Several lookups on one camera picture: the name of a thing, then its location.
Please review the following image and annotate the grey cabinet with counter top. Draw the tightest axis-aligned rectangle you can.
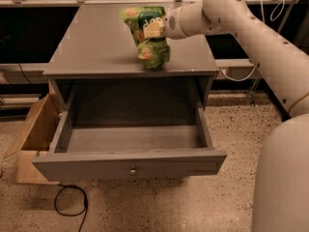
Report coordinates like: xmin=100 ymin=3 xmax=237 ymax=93
xmin=42 ymin=1 xmax=220 ymax=128

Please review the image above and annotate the brown cardboard box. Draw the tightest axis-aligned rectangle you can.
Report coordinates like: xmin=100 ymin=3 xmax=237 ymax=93
xmin=3 ymin=93 xmax=64 ymax=186

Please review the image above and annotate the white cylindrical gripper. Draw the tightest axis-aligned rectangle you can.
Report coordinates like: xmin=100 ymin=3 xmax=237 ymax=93
xmin=143 ymin=1 xmax=210 ymax=40

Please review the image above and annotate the white hanging cable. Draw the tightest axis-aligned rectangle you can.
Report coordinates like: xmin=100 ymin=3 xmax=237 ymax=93
xmin=219 ymin=0 xmax=286 ymax=83

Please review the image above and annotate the green rice chip bag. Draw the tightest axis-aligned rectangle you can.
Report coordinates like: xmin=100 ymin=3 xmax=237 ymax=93
xmin=120 ymin=7 xmax=170 ymax=69

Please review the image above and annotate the grey open top drawer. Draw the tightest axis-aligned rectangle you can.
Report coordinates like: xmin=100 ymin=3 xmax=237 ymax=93
xmin=31 ymin=100 xmax=228 ymax=182

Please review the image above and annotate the black cable on floor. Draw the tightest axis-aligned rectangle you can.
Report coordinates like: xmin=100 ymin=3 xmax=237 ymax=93
xmin=53 ymin=183 xmax=90 ymax=232

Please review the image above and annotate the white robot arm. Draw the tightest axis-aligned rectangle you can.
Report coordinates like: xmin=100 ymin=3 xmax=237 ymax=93
xmin=143 ymin=0 xmax=309 ymax=232

